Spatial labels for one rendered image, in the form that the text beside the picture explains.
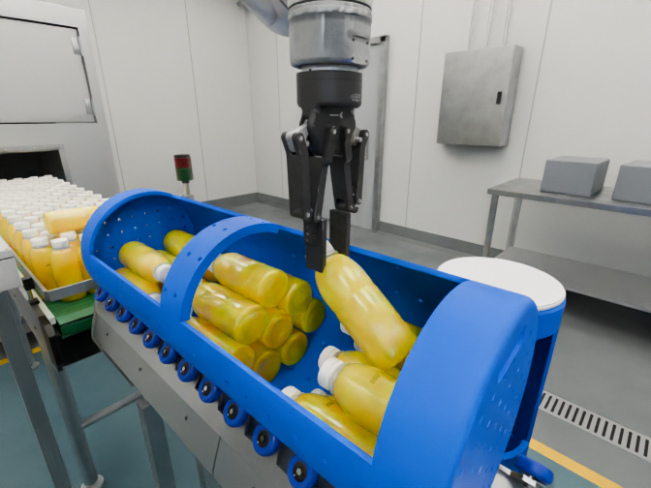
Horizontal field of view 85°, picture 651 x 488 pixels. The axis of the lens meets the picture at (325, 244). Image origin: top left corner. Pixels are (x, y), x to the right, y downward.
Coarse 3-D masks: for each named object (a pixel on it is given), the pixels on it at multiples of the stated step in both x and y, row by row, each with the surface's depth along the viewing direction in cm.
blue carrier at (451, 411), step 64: (128, 192) 84; (192, 256) 54; (256, 256) 83; (384, 256) 49; (448, 320) 32; (512, 320) 32; (256, 384) 41; (448, 384) 29; (512, 384) 39; (320, 448) 35; (384, 448) 30; (448, 448) 27
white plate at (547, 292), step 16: (448, 272) 88; (464, 272) 88; (480, 272) 88; (496, 272) 88; (512, 272) 88; (528, 272) 88; (512, 288) 80; (528, 288) 80; (544, 288) 80; (560, 288) 80; (544, 304) 73
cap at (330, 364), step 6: (330, 360) 44; (336, 360) 45; (324, 366) 44; (330, 366) 44; (336, 366) 44; (324, 372) 44; (330, 372) 43; (318, 378) 44; (324, 378) 43; (324, 384) 44
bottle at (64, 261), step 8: (56, 248) 98; (64, 248) 98; (72, 248) 101; (56, 256) 97; (64, 256) 98; (72, 256) 99; (56, 264) 97; (64, 264) 98; (72, 264) 99; (56, 272) 98; (64, 272) 99; (72, 272) 100; (80, 272) 103; (56, 280) 99; (64, 280) 99; (72, 280) 100; (80, 280) 103; (72, 296) 101; (80, 296) 103
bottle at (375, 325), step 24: (336, 264) 45; (336, 288) 44; (360, 288) 44; (336, 312) 45; (360, 312) 43; (384, 312) 43; (360, 336) 43; (384, 336) 42; (408, 336) 42; (384, 360) 41
